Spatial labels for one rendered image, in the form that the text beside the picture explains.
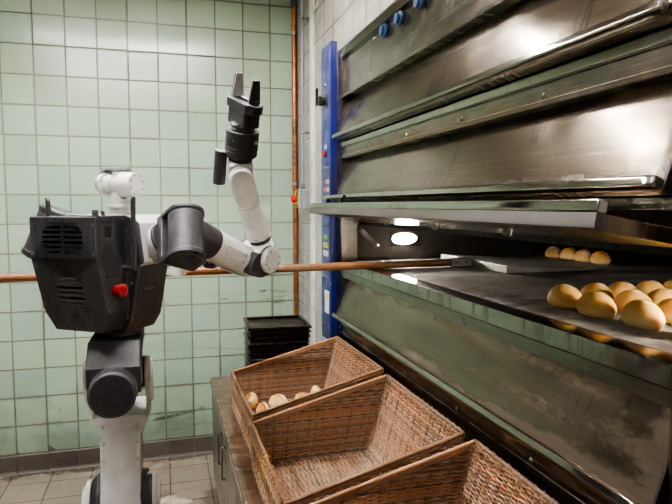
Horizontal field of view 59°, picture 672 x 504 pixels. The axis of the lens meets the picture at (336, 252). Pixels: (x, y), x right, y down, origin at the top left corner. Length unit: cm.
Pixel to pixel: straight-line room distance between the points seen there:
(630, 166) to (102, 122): 284
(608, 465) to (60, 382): 294
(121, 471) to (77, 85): 224
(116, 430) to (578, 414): 117
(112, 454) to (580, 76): 146
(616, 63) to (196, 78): 265
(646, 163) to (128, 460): 143
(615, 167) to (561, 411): 50
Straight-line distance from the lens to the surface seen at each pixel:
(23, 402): 366
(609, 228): 97
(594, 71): 123
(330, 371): 265
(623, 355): 115
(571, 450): 128
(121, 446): 179
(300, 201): 316
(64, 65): 354
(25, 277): 223
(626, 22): 111
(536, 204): 107
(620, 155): 113
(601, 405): 124
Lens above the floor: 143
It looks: 5 degrees down
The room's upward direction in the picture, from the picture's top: straight up
